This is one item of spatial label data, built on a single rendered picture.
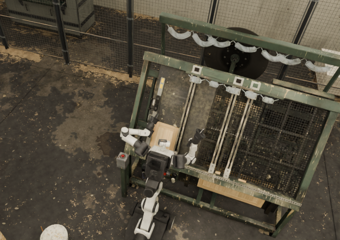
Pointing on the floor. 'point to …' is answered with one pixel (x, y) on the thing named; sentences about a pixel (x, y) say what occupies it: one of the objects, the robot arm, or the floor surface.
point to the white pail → (54, 233)
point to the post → (123, 182)
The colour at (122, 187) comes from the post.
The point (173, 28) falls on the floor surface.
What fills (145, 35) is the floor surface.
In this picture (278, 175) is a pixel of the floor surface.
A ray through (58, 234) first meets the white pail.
